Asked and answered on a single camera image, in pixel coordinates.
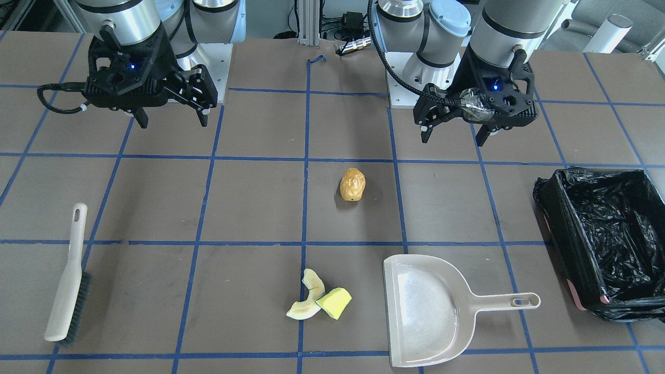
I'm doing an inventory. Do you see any aluminium frame post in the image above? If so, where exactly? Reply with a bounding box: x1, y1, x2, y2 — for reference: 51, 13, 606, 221
296, 0, 322, 49

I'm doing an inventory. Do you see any beige hand brush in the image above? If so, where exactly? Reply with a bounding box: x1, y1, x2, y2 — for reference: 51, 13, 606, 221
44, 202, 91, 346

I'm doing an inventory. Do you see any beige plastic dustpan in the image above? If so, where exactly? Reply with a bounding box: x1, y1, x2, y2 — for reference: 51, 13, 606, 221
383, 254, 541, 368

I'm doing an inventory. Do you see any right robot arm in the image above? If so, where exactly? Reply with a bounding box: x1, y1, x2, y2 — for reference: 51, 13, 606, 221
76, 1, 246, 128

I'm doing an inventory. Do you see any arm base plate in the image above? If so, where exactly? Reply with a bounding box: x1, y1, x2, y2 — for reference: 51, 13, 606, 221
385, 52, 431, 109
178, 43, 234, 104

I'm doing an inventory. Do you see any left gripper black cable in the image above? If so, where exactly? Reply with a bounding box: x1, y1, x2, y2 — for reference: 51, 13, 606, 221
367, 0, 468, 104

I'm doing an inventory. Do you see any yellow potato-shaped trash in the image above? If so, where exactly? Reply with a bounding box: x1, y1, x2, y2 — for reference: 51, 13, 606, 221
339, 167, 366, 202

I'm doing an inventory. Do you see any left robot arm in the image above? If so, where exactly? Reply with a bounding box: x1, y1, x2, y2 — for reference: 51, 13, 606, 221
367, 1, 565, 146

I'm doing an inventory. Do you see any black lined trash bin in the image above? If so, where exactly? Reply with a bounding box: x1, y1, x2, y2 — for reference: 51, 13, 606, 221
533, 167, 664, 322

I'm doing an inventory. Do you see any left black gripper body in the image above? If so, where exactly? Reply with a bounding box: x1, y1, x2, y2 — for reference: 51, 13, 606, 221
414, 44, 538, 130

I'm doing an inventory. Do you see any yellow green sponge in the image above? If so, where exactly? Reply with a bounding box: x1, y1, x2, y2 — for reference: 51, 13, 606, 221
315, 287, 352, 320

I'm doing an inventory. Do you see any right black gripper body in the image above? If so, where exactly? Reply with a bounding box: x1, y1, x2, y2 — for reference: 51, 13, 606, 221
83, 23, 218, 111

